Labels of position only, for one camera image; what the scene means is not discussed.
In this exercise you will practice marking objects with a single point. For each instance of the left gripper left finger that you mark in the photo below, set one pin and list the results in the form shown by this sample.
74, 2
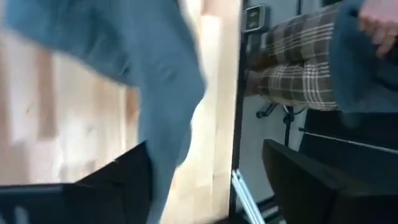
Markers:
93, 202

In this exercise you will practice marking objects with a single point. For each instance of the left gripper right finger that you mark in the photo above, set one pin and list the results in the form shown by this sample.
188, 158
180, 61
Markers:
326, 202

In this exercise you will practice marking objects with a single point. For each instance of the dark blue denim cap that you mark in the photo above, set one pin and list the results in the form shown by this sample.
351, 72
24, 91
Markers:
351, 77

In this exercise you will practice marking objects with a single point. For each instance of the blue-grey baseball cap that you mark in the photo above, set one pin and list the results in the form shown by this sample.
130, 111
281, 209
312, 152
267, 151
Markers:
149, 62

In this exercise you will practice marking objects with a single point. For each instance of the person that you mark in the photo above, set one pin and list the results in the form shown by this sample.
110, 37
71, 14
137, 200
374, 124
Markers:
298, 62

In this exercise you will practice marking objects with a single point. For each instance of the person's hand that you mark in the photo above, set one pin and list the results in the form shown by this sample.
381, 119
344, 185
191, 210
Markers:
379, 25

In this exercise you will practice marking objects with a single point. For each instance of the silver aluminium bracket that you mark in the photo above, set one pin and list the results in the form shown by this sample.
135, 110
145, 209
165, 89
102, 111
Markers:
245, 199

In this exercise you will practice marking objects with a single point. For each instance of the black aluminium table frame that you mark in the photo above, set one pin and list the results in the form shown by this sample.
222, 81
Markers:
239, 124

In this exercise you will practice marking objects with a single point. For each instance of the small grey camera box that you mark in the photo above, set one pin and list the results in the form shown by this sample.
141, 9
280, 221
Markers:
255, 18

